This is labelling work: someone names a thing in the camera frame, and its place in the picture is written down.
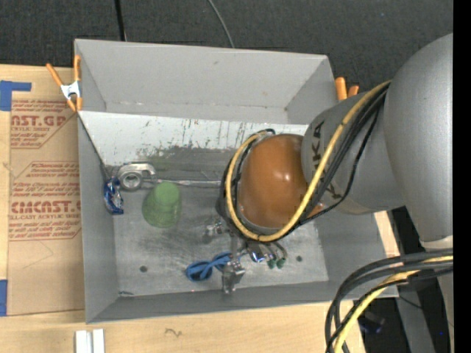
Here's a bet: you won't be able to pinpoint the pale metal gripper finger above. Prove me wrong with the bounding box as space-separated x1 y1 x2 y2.
221 260 247 295
202 222 224 245

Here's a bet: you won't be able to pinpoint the blue sunglasses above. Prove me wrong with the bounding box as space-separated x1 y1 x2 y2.
185 252 233 282

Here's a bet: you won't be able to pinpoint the green plastic cup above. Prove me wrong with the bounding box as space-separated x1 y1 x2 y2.
141 181 183 229

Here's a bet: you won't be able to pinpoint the blue shiny packet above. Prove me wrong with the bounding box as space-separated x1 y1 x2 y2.
103 177 125 215

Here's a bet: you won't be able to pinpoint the grey metal bin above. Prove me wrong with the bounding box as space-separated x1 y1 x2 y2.
73 38 399 325

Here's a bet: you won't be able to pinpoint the brown cardboard board red print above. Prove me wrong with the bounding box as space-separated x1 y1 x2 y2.
0 63 86 318

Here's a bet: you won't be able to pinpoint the silver metal ring piece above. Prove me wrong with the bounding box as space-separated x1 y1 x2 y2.
116 162 158 192

